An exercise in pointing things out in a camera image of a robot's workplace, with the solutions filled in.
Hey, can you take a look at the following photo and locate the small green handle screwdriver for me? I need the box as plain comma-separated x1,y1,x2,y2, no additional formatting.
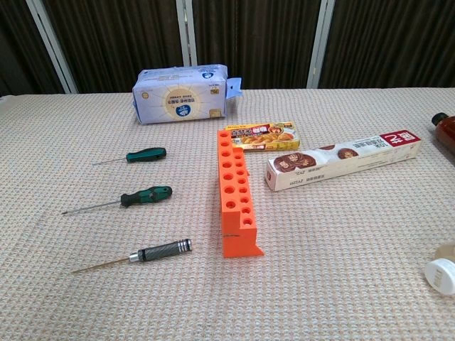
92,146,167,166

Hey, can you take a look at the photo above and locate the white plastic wrap box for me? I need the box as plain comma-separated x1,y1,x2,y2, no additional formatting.
264,129,424,193

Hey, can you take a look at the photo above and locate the beige woven table cloth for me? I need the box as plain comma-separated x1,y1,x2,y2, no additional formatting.
0,87,455,341

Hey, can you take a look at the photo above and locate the dark partition panel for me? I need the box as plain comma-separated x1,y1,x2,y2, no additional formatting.
41,0,184,94
0,0,67,97
191,0,323,90
319,0,455,89

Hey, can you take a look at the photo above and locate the blue tissue pack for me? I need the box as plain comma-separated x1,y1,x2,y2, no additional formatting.
132,63,245,126

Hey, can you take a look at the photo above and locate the green and black screwdriver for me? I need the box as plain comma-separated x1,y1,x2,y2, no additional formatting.
61,185,173,216

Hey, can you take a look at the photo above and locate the white partition post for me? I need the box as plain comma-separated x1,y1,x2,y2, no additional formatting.
176,0,198,67
306,0,336,90
25,0,79,94

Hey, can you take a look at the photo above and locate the clear bottle white cap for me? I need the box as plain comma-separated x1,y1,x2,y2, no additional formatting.
422,241,455,296

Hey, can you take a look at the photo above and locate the orange tool holder block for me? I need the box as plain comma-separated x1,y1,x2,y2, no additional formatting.
216,129,266,259

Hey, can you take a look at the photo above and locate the yellow curry box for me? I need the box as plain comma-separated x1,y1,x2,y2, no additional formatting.
225,121,301,153

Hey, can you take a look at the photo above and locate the brown plastic bottle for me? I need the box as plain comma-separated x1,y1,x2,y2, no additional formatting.
431,112,455,159

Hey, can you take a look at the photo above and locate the black silver precision screwdriver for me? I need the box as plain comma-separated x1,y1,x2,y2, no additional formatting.
70,239,194,275

